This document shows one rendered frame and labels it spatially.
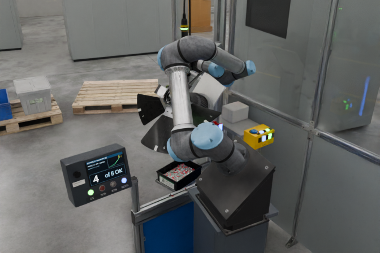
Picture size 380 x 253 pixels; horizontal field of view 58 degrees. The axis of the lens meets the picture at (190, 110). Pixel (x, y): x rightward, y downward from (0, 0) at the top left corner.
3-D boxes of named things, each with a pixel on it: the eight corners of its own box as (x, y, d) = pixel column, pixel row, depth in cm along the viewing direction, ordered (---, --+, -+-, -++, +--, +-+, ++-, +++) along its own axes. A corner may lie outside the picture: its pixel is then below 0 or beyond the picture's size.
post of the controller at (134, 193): (137, 208, 173) (134, 175, 165) (140, 210, 171) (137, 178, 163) (132, 210, 172) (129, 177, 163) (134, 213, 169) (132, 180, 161)
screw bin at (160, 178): (181, 165, 217) (181, 156, 214) (202, 175, 207) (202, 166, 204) (156, 180, 202) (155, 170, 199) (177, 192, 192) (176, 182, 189)
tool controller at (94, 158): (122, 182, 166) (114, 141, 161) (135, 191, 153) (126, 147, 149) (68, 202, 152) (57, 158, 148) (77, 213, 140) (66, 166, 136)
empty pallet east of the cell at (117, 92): (158, 87, 580) (158, 79, 574) (159, 111, 489) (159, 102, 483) (85, 89, 569) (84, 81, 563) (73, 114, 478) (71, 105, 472)
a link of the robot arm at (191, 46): (198, 24, 143) (255, 58, 180) (178, 33, 150) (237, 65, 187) (200, 48, 140) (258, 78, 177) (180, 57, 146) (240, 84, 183)
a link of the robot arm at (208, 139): (230, 159, 136) (211, 142, 128) (204, 164, 144) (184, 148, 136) (234, 134, 143) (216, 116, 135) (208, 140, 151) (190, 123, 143)
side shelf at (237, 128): (233, 113, 283) (233, 110, 282) (264, 130, 256) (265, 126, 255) (210, 121, 271) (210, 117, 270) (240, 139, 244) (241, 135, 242)
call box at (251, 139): (261, 138, 217) (263, 123, 212) (273, 144, 209) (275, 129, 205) (242, 145, 209) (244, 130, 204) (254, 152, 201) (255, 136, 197)
